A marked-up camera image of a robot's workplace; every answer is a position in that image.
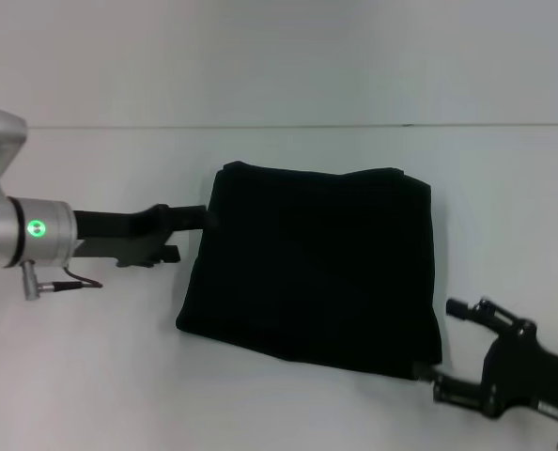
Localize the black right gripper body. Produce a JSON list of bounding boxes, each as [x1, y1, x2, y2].
[[478, 318, 558, 419]]

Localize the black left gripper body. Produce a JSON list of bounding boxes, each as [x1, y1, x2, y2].
[[70, 202, 182, 269]]

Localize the black FREE print shirt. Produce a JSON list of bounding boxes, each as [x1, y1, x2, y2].
[[174, 160, 444, 382]]

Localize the left wrist cable with plug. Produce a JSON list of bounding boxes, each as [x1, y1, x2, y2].
[[21, 261, 104, 301]]

